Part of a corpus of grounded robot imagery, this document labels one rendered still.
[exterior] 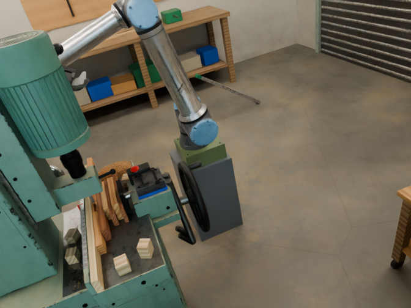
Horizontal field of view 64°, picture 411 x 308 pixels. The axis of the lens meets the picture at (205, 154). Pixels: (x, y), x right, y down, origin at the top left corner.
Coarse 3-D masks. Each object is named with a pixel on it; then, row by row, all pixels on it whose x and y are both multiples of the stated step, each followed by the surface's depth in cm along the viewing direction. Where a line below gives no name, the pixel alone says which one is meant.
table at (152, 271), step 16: (112, 224) 109; (128, 224) 108; (144, 224) 106; (160, 224) 112; (112, 240) 103; (128, 240) 102; (112, 256) 98; (128, 256) 96; (160, 256) 94; (112, 272) 93; (144, 272) 91; (160, 272) 92; (112, 288) 89; (128, 288) 91; (144, 288) 93
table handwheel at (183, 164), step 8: (184, 168) 118; (184, 176) 134; (192, 176) 116; (184, 184) 137; (192, 184) 114; (192, 192) 114; (200, 192) 114; (184, 200) 124; (192, 200) 124; (200, 200) 113; (192, 208) 137; (200, 208) 113; (200, 216) 128; (208, 216) 116; (200, 224) 130; (208, 224) 117
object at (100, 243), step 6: (90, 162) 137; (96, 204) 113; (96, 216) 108; (96, 222) 105; (96, 228) 103; (96, 234) 101; (96, 240) 99; (102, 240) 99; (96, 246) 97; (102, 246) 97; (102, 252) 98
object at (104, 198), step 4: (104, 184) 120; (104, 188) 117; (104, 192) 115; (104, 196) 113; (104, 200) 111; (104, 204) 110; (104, 208) 108; (108, 208) 109; (108, 212) 109; (108, 216) 110
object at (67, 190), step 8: (88, 168) 108; (64, 176) 107; (88, 176) 104; (96, 176) 105; (56, 184) 104; (64, 184) 103; (72, 184) 103; (80, 184) 104; (88, 184) 105; (96, 184) 106; (56, 192) 102; (64, 192) 103; (72, 192) 104; (80, 192) 105; (88, 192) 106; (96, 192) 107; (64, 200) 105; (72, 200) 106
